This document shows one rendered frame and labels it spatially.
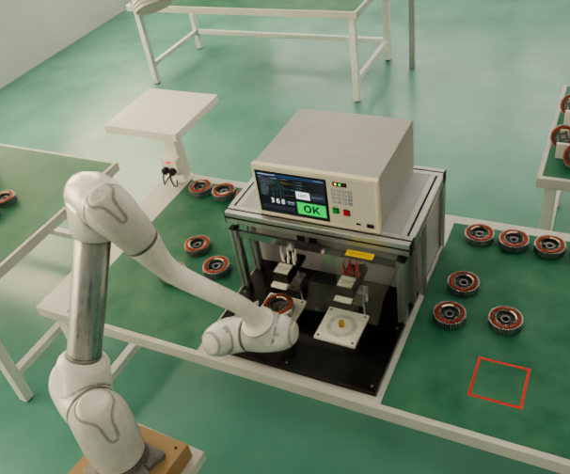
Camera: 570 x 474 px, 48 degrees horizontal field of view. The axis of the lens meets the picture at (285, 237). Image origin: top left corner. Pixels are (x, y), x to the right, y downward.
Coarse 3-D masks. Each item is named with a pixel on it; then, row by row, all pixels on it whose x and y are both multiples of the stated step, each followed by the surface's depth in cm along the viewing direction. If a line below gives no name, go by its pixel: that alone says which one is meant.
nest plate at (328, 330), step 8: (328, 320) 223; (336, 320) 222; (344, 320) 222; (352, 320) 221; (320, 328) 220; (328, 328) 220; (336, 328) 219; (344, 328) 219; (352, 328) 218; (360, 328) 218; (320, 336) 217; (328, 336) 217; (336, 336) 216; (344, 336) 216; (352, 336) 216; (360, 336) 216; (344, 344) 213; (352, 344) 213
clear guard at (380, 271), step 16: (336, 256) 205; (384, 256) 202; (400, 256) 201; (320, 272) 201; (336, 272) 200; (352, 272) 199; (368, 272) 198; (384, 272) 197; (320, 288) 196; (336, 288) 194; (352, 288) 193; (368, 288) 192; (384, 288) 191; (320, 304) 195; (352, 304) 191; (368, 304) 189; (368, 320) 189
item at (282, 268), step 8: (296, 256) 234; (304, 256) 233; (280, 264) 228; (288, 264) 227; (296, 264) 230; (272, 272) 225; (280, 272) 225; (288, 272) 224; (296, 272) 229; (280, 280) 226; (288, 280) 224; (280, 288) 225
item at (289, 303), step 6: (282, 294) 230; (264, 300) 230; (270, 300) 229; (276, 300) 231; (282, 300) 230; (288, 300) 228; (264, 306) 227; (270, 306) 229; (276, 306) 229; (282, 306) 228; (288, 306) 226; (282, 312) 224
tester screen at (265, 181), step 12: (264, 180) 210; (276, 180) 208; (288, 180) 206; (300, 180) 203; (312, 180) 201; (264, 192) 214; (276, 192) 211; (288, 192) 209; (312, 192) 204; (324, 192) 202; (276, 204) 215; (288, 204) 213; (324, 204) 206; (312, 216) 211
